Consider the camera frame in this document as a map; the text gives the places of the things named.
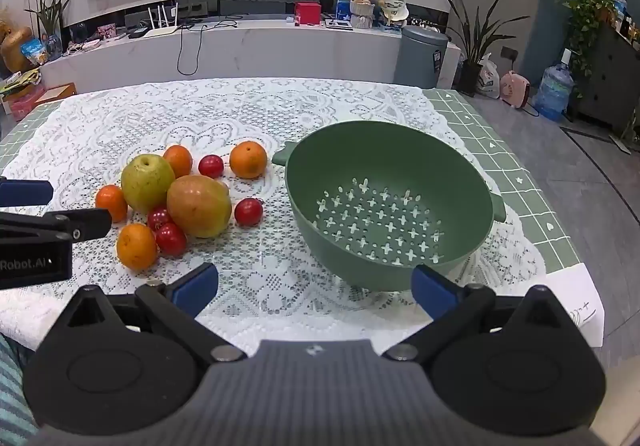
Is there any leafy trailing plant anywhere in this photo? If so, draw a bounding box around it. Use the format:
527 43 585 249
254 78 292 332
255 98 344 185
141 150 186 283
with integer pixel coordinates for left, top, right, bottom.
555 0 617 99

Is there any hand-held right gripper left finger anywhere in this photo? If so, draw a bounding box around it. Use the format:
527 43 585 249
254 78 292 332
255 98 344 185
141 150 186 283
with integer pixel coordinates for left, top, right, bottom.
62 262 249 363

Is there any black cable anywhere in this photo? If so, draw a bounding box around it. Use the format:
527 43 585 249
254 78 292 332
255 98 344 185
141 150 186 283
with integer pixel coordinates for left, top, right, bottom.
177 18 256 76

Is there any red box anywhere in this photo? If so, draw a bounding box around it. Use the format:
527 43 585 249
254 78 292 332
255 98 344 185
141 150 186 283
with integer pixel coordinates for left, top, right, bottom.
294 2 322 26

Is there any orange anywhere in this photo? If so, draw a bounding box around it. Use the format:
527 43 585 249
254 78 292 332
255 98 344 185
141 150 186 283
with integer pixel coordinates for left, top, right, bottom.
95 184 129 224
229 140 268 180
163 145 194 178
116 223 159 271

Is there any red-green mango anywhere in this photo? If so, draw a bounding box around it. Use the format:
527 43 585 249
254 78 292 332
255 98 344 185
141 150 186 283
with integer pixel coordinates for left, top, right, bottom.
166 175 233 239

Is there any grey trash bin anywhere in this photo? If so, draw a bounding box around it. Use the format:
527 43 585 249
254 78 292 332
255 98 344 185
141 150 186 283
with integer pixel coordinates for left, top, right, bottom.
393 25 449 90

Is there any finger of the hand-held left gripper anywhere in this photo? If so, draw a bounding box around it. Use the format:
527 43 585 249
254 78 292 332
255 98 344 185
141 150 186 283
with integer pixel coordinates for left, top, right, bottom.
0 208 112 243
0 178 54 208

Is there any dark green cabinet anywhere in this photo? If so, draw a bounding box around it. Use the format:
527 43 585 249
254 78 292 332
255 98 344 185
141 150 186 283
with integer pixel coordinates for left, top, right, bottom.
575 21 640 132

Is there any white router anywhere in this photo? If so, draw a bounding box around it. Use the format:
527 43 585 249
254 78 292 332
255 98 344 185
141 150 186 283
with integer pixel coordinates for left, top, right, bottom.
141 3 181 38

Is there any pink small appliance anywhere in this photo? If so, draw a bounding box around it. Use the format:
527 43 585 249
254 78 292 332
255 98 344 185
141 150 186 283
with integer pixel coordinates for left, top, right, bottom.
500 71 532 108

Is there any long-leaf potted plant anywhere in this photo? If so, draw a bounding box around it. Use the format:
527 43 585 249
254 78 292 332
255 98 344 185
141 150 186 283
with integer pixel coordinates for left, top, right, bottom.
440 0 531 94

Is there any white plastic bag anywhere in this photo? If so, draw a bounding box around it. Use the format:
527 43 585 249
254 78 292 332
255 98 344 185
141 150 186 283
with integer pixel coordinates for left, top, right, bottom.
475 53 501 99

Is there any golden gourd ornament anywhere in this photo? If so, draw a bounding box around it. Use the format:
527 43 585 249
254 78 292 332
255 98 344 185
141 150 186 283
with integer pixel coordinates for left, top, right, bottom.
0 26 36 74

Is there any white cap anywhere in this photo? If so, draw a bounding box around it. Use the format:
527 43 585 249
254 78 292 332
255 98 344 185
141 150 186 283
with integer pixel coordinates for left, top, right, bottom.
380 3 410 24

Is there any teal striped clothing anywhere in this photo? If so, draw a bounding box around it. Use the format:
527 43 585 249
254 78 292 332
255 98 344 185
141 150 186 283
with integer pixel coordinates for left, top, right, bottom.
0 333 38 446

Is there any red cherry tomato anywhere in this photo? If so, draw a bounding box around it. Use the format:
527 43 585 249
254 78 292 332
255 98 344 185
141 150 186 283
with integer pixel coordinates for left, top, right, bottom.
234 198 264 227
198 154 224 178
155 223 188 258
147 206 173 230

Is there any thin-leaf potted plant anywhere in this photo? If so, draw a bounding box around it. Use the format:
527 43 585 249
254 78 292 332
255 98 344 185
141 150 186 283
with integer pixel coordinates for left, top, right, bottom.
24 0 76 62

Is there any cardboard box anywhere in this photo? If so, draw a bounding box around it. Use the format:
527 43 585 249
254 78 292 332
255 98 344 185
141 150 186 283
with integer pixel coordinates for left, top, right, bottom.
42 82 77 103

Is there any yellow-green apple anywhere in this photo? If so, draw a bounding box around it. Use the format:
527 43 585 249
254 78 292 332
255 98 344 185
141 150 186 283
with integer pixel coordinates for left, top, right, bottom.
120 154 176 215

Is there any teddy bear in bag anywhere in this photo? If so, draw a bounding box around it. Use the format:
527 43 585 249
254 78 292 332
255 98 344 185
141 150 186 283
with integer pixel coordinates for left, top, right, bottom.
350 0 375 30

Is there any white paper sheet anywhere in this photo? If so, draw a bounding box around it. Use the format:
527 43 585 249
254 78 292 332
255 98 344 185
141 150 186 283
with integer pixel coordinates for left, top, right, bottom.
532 262 606 349

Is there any green checkered table mat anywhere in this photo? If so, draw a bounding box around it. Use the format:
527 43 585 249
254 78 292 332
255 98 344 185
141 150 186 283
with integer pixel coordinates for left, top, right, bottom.
0 88 583 277

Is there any white marble console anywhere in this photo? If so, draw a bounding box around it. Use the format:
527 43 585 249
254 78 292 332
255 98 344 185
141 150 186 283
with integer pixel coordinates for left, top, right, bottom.
40 0 463 94

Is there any green colander bowl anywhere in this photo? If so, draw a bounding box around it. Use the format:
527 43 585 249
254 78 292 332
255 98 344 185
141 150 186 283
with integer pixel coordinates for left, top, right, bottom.
272 121 507 292

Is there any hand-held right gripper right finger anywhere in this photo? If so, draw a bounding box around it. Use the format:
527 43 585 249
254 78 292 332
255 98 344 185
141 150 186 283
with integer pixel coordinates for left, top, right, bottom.
382 264 576 362

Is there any white lace tablecloth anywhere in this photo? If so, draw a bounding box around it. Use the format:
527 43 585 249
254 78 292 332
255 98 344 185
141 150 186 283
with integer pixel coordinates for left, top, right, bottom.
0 77 548 352

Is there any blue water jug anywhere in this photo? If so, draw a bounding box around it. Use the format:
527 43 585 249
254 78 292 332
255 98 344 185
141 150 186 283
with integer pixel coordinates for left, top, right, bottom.
534 48 576 122

